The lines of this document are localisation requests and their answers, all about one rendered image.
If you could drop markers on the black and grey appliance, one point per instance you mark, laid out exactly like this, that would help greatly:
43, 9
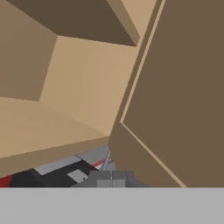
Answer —
55, 175

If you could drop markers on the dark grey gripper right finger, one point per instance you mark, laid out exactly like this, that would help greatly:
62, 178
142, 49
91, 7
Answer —
122, 177

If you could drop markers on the brown cabinet door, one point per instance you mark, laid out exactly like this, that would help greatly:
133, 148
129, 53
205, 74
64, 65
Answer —
180, 87

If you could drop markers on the tan cabinet shelf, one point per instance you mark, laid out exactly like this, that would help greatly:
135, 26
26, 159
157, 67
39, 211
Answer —
87, 17

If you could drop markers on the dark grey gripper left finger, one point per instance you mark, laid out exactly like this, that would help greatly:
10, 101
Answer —
100, 177

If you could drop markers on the tan wooden cabinet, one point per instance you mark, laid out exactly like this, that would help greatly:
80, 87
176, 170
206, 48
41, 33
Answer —
87, 87

